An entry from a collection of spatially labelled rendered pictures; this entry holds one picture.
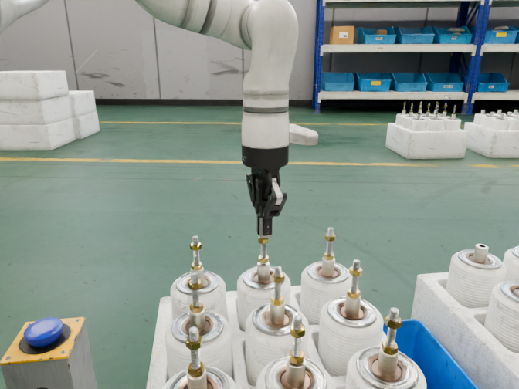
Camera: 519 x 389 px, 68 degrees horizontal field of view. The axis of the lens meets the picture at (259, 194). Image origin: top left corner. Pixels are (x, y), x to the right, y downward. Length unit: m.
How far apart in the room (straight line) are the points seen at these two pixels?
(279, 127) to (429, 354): 0.54
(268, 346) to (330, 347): 0.11
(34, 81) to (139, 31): 3.01
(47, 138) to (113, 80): 3.04
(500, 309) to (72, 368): 0.64
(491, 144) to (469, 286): 2.20
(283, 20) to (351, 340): 0.46
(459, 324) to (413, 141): 2.00
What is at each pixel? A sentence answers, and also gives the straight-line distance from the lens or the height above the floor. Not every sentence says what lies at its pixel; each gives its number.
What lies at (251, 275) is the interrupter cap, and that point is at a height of 0.25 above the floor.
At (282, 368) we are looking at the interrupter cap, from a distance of 0.53.
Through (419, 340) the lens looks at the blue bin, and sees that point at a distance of 0.89.
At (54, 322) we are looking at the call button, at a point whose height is 0.33.
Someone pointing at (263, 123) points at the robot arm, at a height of 0.53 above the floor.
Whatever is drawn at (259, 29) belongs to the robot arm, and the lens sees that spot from 0.55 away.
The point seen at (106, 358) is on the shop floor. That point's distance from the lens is 0.98.
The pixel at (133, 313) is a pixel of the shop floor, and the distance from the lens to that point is 1.09.
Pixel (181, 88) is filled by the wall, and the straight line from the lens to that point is 5.79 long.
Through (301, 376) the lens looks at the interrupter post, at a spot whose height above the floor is 0.27.
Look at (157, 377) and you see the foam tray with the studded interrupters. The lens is 0.64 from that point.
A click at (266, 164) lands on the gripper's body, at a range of 0.58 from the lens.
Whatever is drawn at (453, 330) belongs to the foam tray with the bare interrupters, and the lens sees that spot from 0.84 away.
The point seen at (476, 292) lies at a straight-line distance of 0.85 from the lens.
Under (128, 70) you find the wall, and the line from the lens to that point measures 6.00.
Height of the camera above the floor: 0.62
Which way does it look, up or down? 19 degrees down
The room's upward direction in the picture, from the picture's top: straight up
